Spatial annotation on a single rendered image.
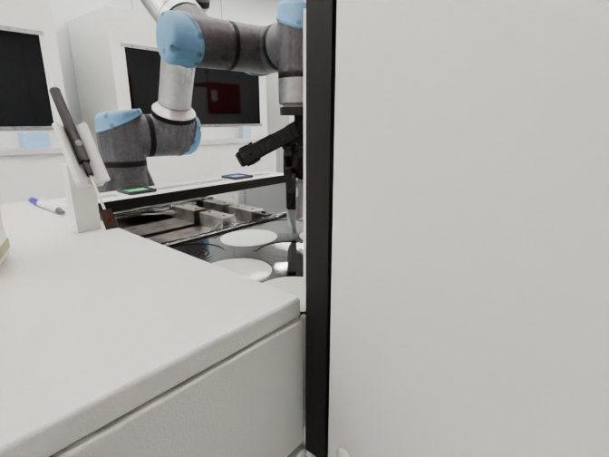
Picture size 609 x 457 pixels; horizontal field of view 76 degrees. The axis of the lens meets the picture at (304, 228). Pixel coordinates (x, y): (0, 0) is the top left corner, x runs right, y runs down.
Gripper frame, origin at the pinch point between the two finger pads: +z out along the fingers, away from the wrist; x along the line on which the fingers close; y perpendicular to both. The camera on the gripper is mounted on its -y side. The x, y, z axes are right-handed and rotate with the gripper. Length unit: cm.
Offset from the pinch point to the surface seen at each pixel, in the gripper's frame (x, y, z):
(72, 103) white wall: 346, -228, -34
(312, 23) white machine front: -39.1, 2.7, -24.0
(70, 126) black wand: -18.6, -25.4, -17.3
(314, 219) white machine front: -39.3, 3.0, -11.0
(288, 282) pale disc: -20.4, 0.3, 2.1
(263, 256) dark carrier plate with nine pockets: -10.2, -3.9, 2.1
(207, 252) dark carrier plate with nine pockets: -8.4, -12.9, 2.1
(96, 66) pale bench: 311, -182, -64
